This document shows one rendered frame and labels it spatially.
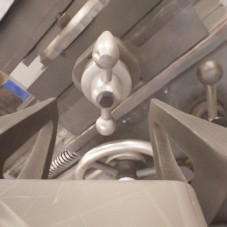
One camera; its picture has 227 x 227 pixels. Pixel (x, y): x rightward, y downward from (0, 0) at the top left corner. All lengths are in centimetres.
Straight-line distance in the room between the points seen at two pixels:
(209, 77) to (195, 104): 12
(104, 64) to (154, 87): 20
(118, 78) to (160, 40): 10
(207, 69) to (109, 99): 14
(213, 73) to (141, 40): 11
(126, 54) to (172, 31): 8
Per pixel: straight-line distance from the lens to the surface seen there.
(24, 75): 440
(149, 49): 34
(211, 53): 38
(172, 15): 33
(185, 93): 40
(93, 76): 28
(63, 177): 69
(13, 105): 114
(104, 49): 18
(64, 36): 37
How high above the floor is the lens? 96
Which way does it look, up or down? 26 degrees down
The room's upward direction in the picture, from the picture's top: 49 degrees counter-clockwise
